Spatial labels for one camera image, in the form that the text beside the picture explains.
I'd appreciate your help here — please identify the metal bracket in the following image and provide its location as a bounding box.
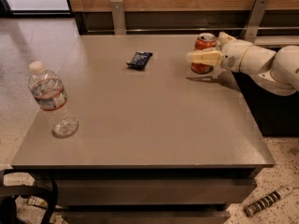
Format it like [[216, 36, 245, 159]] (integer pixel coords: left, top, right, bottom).
[[110, 0, 127, 35], [240, 0, 270, 43]]

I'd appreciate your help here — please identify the black chair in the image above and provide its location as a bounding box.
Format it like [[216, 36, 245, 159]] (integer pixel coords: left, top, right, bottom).
[[0, 170, 60, 224]]

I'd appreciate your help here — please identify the wooden counter panel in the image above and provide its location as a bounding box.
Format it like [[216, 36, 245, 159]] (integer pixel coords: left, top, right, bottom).
[[69, 0, 299, 35]]

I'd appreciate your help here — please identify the clear plastic water bottle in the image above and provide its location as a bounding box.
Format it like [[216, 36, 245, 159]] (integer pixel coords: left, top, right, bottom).
[[28, 61, 79, 138]]

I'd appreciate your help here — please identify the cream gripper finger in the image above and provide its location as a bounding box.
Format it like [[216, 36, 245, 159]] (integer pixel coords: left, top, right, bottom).
[[218, 32, 236, 46], [186, 49, 223, 66]]

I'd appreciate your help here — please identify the red coke can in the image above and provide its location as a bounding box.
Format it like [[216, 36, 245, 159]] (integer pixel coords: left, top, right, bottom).
[[191, 33, 217, 75]]

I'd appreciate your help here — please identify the left metal bracket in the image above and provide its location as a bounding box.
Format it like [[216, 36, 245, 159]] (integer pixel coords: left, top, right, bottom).
[[110, 0, 127, 35]]

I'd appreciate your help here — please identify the blue snack packet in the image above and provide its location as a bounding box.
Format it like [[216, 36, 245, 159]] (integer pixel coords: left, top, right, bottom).
[[126, 51, 152, 70]]

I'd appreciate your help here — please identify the grey drawer cabinet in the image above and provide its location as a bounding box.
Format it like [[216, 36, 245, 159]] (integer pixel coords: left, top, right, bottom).
[[12, 35, 274, 224]]

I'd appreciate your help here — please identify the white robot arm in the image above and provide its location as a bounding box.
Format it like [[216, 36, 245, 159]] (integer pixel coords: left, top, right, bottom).
[[186, 32, 299, 96]]

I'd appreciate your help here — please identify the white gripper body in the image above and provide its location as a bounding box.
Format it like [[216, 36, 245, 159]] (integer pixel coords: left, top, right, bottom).
[[221, 39, 253, 72]]

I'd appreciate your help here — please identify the right metal bracket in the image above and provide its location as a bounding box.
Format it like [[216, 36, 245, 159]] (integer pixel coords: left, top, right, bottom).
[[240, 0, 270, 43]]

